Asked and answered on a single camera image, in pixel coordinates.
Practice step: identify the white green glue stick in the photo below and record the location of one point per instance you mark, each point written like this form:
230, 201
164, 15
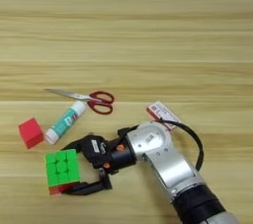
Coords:
64, 122

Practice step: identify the colourful puzzle cube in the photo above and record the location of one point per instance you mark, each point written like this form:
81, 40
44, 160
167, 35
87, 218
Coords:
62, 167

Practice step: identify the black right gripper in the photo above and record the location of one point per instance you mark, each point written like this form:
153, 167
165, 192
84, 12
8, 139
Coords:
122, 159

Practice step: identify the small red cube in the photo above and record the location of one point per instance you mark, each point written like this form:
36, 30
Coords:
31, 132

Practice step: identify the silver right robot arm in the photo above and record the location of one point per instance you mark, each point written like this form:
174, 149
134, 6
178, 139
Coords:
164, 162

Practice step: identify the small red white card box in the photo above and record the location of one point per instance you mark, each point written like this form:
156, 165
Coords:
161, 111

